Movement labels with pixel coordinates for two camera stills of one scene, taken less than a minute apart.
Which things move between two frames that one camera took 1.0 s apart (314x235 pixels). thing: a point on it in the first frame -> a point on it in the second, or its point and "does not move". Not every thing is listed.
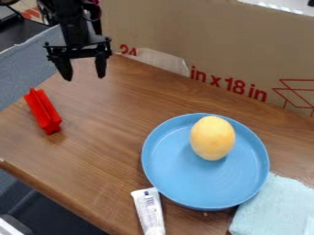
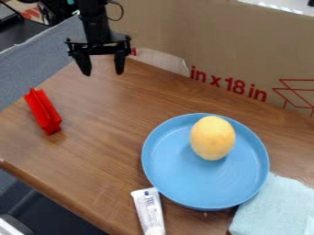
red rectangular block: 44,110 does not move
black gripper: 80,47 -> 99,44
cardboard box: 245,47 does not move
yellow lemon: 212,138 does not move
